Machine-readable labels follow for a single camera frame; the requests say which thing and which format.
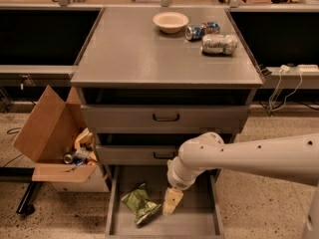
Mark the silver can in box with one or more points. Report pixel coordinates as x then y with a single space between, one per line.
68 158

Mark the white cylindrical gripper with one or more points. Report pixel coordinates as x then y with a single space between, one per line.
179 182

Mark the grey drawer cabinet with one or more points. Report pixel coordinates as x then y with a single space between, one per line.
128 51

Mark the green jalapeno chip bag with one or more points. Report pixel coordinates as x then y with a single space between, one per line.
139 203

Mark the brown cardboard box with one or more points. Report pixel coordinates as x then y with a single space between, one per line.
49 133

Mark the white paper bowl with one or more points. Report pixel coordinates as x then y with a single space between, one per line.
170 22

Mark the black table leg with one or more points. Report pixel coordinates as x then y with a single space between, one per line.
26 206

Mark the grey middle drawer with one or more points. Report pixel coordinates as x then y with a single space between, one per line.
140 148

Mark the grey bottom drawer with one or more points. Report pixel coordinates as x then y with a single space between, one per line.
197 216

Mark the grey drawer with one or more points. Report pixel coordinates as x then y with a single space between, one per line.
197 216
140 148
165 110

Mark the blue soda can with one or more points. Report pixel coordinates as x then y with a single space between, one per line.
196 32

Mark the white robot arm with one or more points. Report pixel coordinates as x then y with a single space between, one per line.
293 158

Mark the grey top drawer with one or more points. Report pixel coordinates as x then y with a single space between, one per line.
165 110

